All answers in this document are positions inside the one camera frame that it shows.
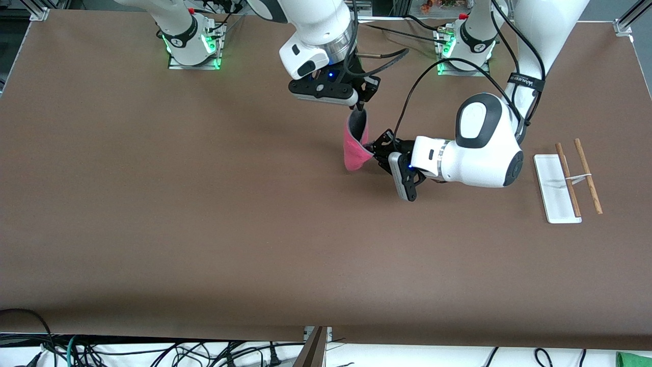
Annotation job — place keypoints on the aluminium corner bracket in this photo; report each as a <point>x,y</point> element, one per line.
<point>39,14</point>
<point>623,27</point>

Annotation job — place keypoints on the pink and grey towel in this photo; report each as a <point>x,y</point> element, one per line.
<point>354,153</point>

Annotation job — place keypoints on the brown table cover sheet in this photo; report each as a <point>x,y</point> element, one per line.
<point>204,229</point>

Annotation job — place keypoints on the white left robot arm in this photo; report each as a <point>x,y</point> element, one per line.
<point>479,163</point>

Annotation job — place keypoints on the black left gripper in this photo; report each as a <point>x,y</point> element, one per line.
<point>400,148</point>

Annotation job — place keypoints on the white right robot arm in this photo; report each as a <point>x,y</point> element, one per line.
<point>316,25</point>

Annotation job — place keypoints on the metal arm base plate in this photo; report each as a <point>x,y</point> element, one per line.
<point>479,73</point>
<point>175,65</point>

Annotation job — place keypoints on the green cloth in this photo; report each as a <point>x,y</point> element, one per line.
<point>634,360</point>

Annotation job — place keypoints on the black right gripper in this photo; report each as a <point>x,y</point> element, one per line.
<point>368,85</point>

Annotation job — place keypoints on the grey brown support post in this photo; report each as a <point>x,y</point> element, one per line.
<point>313,351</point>

